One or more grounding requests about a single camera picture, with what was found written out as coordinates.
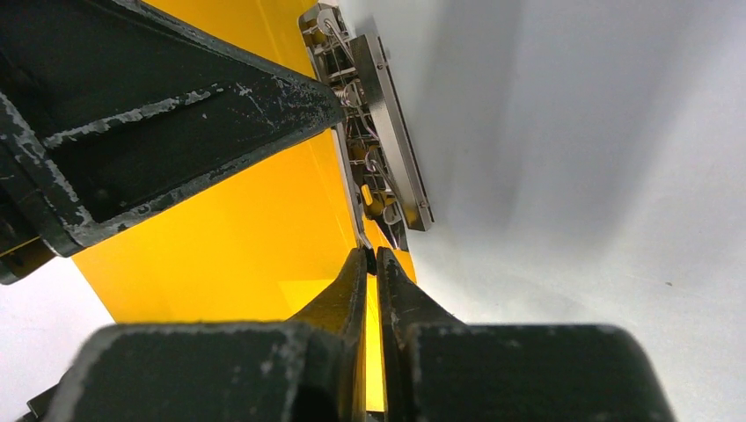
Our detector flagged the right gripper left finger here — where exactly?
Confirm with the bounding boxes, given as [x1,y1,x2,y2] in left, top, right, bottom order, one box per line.
[44,249,368,421]

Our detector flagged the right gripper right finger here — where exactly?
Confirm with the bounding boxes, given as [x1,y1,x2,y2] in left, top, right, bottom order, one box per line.
[376,247,675,421]

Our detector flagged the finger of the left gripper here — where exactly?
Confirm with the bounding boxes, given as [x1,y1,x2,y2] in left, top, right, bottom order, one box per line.
[1,1,344,285]

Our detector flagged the metal folder clip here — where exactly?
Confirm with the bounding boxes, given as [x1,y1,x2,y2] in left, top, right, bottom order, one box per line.
[298,2,434,251]

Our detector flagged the printed paper sheet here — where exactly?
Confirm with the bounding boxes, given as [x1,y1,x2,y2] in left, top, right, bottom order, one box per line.
[340,1,745,421]

